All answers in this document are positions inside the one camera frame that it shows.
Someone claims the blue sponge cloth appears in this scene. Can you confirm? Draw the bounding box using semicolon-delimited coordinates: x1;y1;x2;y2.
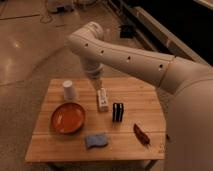
85;133;108;149

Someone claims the white tube with label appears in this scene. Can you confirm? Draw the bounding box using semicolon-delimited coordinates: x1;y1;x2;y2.
97;88;109;112

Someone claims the black box on floor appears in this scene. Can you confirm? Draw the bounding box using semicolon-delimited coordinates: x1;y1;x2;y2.
120;25;135;38

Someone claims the orange round plate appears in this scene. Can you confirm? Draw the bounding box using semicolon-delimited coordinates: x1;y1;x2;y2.
50;103;86;134

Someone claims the white ceramic cup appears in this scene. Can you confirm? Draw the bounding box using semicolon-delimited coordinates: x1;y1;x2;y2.
63;80;77;101

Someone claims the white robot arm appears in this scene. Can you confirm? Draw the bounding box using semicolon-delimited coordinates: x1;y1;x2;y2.
67;22;213;171

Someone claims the wooden folding table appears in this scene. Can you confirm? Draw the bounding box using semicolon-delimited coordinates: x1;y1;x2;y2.
25;77;165;163

